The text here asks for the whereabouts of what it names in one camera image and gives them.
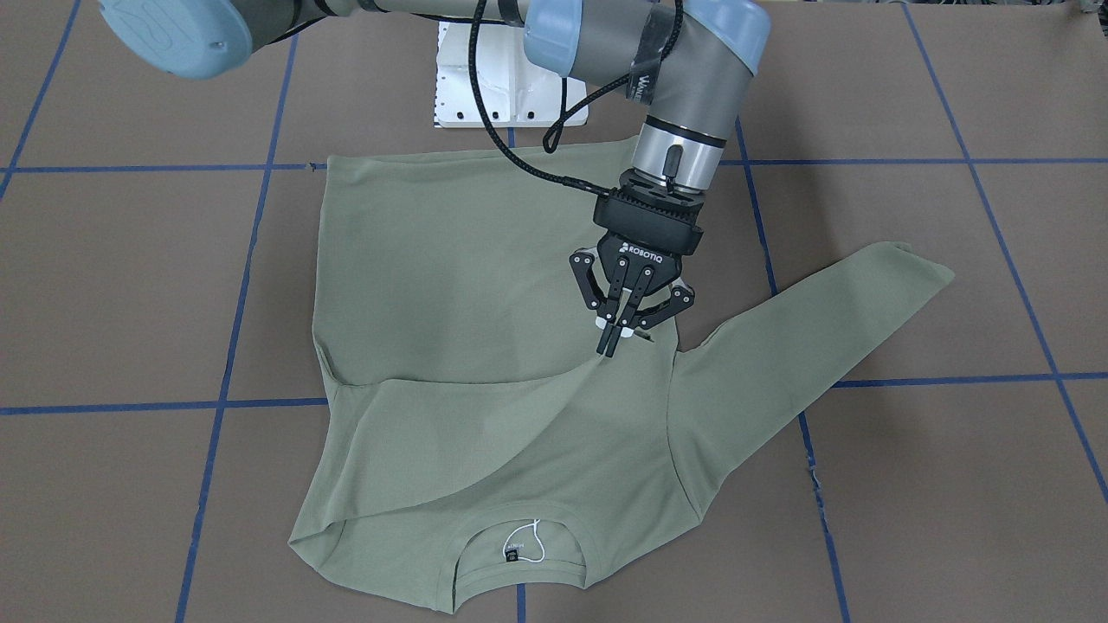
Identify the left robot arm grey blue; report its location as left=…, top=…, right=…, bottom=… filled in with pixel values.
left=98, top=1, right=771, bottom=357

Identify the olive green long-sleeve shirt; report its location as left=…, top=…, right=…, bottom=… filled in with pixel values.
left=288, top=151, right=953, bottom=613

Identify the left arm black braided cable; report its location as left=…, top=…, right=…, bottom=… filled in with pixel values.
left=466, top=0, right=685, bottom=193

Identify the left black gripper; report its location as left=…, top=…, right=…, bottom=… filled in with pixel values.
left=570, top=167, right=705, bottom=357

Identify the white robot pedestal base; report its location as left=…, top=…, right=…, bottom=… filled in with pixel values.
left=433, top=22, right=562, bottom=129

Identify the brown paper table cover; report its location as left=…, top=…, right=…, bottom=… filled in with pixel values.
left=3, top=1, right=1107, bottom=622

